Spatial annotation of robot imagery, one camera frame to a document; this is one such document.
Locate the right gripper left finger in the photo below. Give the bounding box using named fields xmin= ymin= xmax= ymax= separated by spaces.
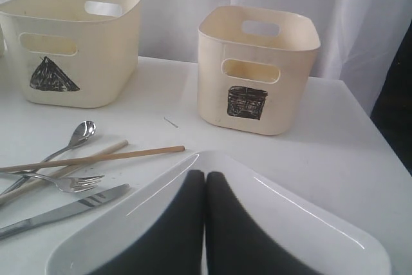
xmin=93 ymin=170 xmax=205 ymax=274

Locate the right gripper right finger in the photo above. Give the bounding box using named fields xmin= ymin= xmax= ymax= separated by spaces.
xmin=205 ymin=171 xmax=318 ymax=274

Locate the steel fork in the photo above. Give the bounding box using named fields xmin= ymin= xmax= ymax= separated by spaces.
xmin=1 ymin=171 xmax=104 ymax=193

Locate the wooden chopstick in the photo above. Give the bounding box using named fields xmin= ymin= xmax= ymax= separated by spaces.
xmin=1 ymin=140 xmax=128 ymax=205
xmin=1 ymin=146 xmax=185 ymax=173

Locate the white square plate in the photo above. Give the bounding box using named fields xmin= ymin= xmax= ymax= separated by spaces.
xmin=46 ymin=151 xmax=391 ymax=274

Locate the steel teaspoon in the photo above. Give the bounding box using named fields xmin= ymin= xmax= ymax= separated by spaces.
xmin=1 ymin=120 xmax=96 ymax=194

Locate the steel table knife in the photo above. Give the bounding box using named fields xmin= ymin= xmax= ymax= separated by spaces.
xmin=1 ymin=184 xmax=130 ymax=240

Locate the cream bin with square mark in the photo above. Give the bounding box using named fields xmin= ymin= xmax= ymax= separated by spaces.
xmin=197 ymin=5 xmax=321 ymax=136

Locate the cream bin with triangle mark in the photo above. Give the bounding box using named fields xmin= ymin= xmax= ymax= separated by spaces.
xmin=1 ymin=0 xmax=141 ymax=108

